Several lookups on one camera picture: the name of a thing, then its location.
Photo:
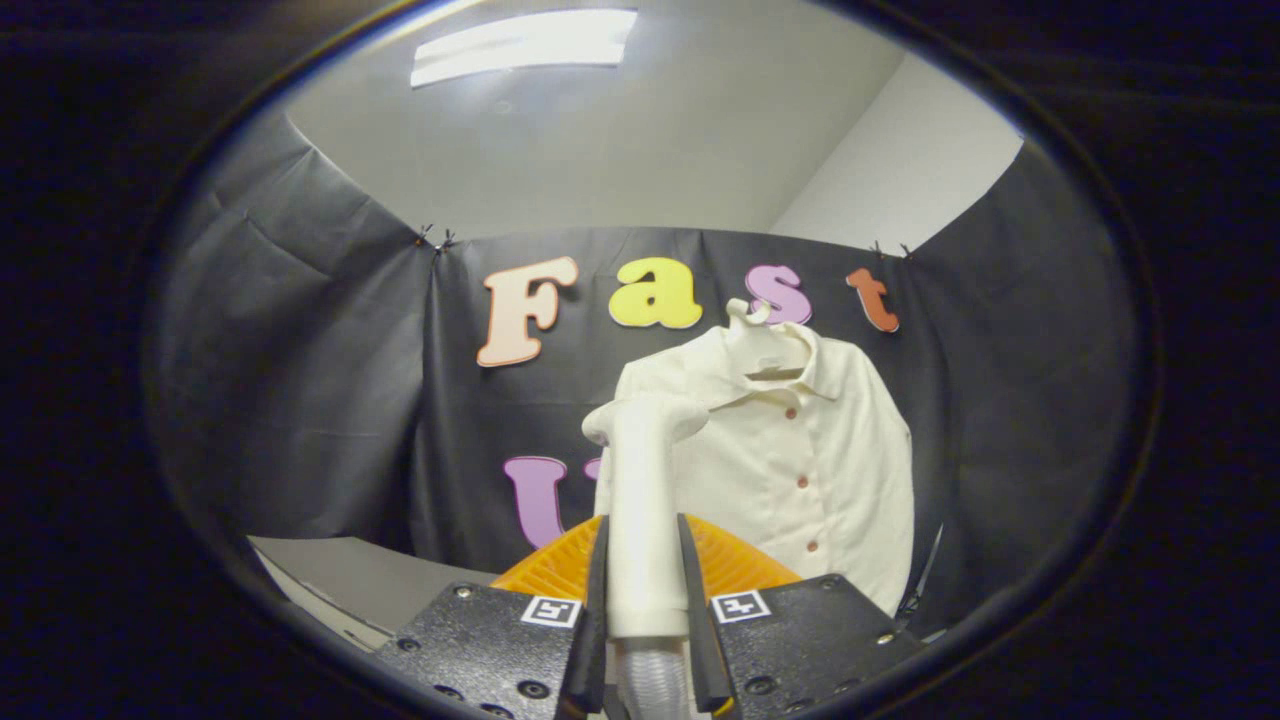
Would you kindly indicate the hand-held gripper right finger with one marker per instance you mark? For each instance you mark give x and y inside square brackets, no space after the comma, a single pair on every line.
[690,610]

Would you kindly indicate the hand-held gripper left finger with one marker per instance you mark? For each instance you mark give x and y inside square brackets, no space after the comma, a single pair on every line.
[598,610]

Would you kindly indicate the white garment steamer head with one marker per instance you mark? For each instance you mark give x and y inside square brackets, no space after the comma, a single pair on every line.
[640,520]

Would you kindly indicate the cream button-up shirt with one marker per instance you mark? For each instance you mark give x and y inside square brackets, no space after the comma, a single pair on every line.
[800,450]

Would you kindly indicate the white clothes hanger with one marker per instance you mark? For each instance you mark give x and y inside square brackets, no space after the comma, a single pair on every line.
[745,315]

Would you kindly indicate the thin black stand pole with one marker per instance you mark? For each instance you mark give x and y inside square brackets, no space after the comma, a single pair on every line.
[928,560]

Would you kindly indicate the grey and white cabinet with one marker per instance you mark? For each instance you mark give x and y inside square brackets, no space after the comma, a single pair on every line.
[350,580]

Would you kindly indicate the black backdrop cloth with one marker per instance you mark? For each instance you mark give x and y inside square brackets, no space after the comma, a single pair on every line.
[300,400]

